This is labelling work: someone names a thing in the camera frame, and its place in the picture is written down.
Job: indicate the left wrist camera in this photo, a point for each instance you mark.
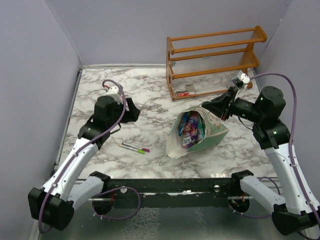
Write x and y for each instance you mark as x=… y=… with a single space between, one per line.
x=115 y=93

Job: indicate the green paper gift bag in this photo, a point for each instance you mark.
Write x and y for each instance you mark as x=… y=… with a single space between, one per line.
x=215 y=132

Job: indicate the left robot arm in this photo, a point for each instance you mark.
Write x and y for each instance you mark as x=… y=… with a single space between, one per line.
x=54 y=204

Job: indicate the pink capped marker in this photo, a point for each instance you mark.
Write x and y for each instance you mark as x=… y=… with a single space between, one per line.
x=136 y=147

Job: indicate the grey metal bracket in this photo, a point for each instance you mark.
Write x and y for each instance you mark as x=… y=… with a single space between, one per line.
x=190 y=88

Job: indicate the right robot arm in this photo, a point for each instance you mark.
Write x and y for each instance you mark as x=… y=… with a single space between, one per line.
x=296 y=210

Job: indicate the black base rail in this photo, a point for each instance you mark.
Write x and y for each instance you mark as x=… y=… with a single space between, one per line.
x=171 y=192

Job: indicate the purple Fox's candy bag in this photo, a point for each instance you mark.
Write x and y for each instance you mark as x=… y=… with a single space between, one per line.
x=191 y=128

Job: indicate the wooden two-tier rack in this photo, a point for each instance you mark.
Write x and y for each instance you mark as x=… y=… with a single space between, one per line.
x=211 y=53

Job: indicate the red white small box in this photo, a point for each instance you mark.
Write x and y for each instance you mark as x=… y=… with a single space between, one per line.
x=184 y=94

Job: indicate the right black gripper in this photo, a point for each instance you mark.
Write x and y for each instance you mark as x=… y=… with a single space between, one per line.
x=220 y=105

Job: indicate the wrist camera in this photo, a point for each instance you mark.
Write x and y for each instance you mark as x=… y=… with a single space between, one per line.
x=241 y=80
x=115 y=93

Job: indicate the green capped marker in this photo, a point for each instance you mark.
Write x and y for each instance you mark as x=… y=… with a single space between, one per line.
x=140 y=151

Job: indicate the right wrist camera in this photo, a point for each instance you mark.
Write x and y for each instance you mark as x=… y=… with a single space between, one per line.
x=241 y=80

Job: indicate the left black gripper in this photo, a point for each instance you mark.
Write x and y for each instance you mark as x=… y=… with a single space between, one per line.
x=132 y=115

